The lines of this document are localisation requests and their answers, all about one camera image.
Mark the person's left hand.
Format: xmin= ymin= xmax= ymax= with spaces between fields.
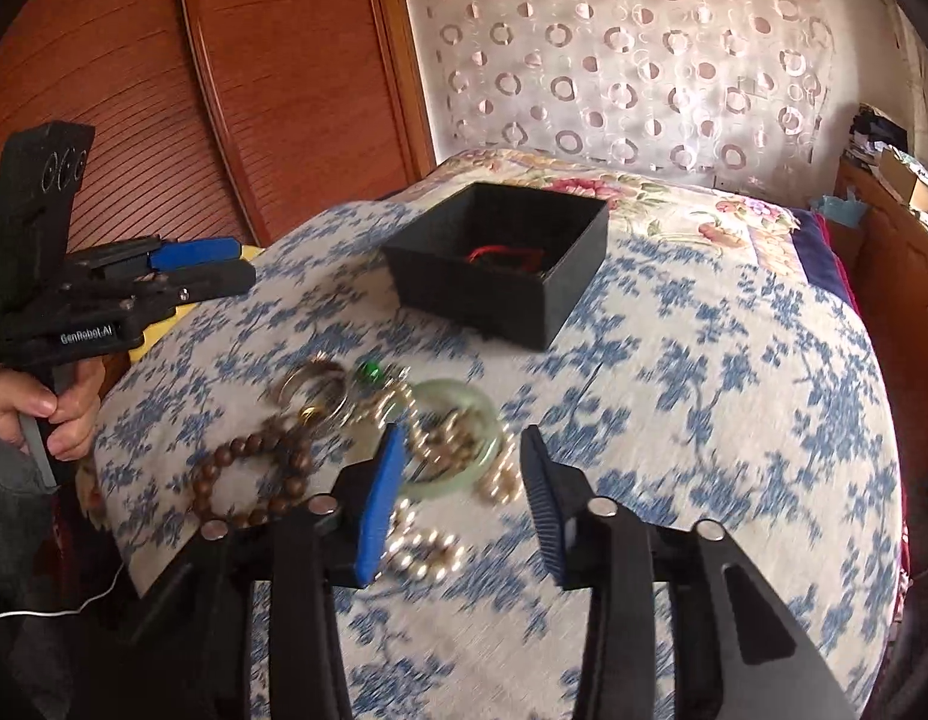
xmin=0 ymin=361 xmax=106 ymax=462

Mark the pink floral quilt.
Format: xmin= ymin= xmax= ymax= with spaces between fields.
xmin=374 ymin=148 xmax=825 ymax=301

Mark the black jewelry box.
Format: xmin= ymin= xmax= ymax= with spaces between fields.
xmin=380 ymin=181 xmax=610 ymax=351

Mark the light blue plastic bag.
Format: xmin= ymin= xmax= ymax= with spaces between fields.
xmin=807 ymin=191 xmax=872 ymax=227

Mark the pale green jade bangle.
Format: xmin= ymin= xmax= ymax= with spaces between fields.
xmin=389 ymin=380 xmax=507 ymax=501

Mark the blue floral blanket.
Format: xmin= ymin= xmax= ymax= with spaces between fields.
xmin=92 ymin=199 xmax=905 ymax=720

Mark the wooden slatted wardrobe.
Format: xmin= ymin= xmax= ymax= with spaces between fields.
xmin=0 ymin=0 xmax=436 ymax=391

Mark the long wooden cabinet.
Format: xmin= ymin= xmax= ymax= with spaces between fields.
xmin=831 ymin=156 xmax=928 ymax=421

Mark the navy blue blanket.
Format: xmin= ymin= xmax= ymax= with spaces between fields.
xmin=792 ymin=208 xmax=860 ymax=308

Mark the patterned window curtain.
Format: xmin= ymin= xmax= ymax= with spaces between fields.
xmin=895 ymin=4 xmax=928 ymax=137

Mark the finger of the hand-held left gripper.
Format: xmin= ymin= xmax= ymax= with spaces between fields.
xmin=74 ymin=236 xmax=245 ymax=272
xmin=167 ymin=260 xmax=257 ymax=310

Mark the pearl necklace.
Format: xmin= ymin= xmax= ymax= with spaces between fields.
xmin=355 ymin=382 xmax=522 ymax=584

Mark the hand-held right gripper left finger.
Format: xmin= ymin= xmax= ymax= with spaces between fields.
xmin=96 ymin=424 xmax=409 ymax=720

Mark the cardboard box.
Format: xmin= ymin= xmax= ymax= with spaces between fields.
xmin=879 ymin=145 xmax=928 ymax=217

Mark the red cord bracelet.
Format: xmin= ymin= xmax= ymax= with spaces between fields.
xmin=468 ymin=242 xmax=546 ymax=272

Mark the circle patterned wall cloth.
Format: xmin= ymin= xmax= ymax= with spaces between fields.
xmin=396 ymin=0 xmax=837 ymax=182

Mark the brown wooden bead bracelet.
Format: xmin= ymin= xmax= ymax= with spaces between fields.
xmin=189 ymin=418 xmax=324 ymax=531

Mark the pile of dark clothes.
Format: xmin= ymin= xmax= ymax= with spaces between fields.
xmin=845 ymin=103 xmax=917 ymax=166

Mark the white cable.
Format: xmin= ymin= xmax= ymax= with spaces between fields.
xmin=0 ymin=561 xmax=129 ymax=622

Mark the person's grey clothing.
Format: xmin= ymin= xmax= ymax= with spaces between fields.
xmin=0 ymin=424 xmax=64 ymax=616

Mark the silver bangle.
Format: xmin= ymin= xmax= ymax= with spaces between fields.
xmin=275 ymin=358 xmax=354 ymax=432

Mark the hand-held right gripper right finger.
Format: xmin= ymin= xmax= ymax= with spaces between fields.
xmin=518 ymin=424 xmax=863 ymax=720

